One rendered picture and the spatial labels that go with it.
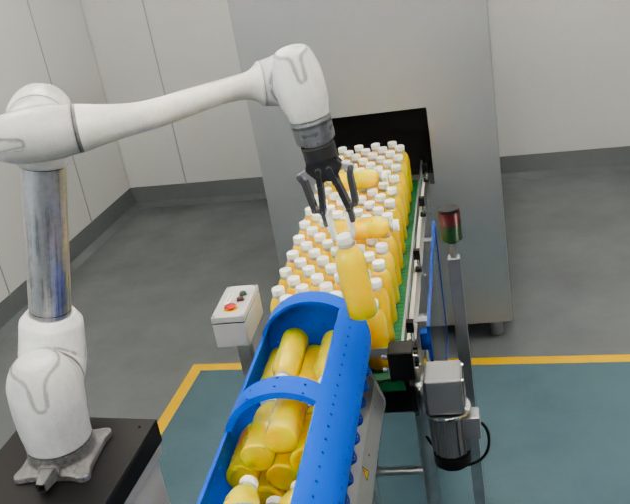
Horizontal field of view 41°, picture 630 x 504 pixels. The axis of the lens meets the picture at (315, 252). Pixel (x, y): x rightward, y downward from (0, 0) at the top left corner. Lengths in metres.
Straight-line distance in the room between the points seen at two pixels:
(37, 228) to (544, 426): 2.37
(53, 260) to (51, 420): 0.36
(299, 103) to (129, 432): 0.90
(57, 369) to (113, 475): 0.27
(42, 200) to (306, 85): 0.65
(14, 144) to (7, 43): 4.17
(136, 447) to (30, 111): 0.81
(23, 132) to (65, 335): 0.56
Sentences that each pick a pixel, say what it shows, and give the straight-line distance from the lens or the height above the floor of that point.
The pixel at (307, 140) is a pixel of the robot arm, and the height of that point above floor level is 1.70.
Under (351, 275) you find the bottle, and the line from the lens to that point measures 1.95.
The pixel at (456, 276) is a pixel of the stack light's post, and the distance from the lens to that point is 2.61.
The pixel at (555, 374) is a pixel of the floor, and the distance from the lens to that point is 4.02.
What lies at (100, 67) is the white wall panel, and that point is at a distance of 6.90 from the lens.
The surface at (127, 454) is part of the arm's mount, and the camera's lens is 2.08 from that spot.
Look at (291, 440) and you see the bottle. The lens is 1.80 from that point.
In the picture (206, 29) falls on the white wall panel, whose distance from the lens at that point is 6.49.
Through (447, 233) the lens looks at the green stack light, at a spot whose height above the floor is 1.19.
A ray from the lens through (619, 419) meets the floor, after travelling 3.75.
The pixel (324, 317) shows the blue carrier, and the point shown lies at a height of 1.16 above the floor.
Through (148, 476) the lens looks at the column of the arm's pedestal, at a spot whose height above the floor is 0.94.
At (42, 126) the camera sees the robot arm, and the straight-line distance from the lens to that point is 1.78.
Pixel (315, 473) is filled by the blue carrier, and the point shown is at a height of 1.18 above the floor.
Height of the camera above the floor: 2.21
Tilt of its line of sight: 24 degrees down
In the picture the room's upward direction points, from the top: 10 degrees counter-clockwise
